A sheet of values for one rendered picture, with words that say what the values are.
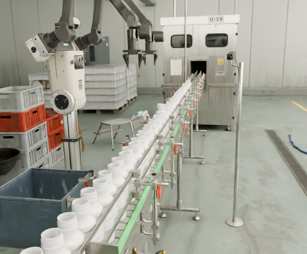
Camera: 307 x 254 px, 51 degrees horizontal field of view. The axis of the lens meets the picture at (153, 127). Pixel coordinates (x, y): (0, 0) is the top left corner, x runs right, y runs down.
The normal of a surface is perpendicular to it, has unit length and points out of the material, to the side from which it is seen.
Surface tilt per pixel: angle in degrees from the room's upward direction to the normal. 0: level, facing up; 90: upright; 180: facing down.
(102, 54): 90
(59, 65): 90
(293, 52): 90
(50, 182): 90
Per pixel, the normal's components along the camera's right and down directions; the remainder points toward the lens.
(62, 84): -0.18, 0.40
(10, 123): -0.07, 0.22
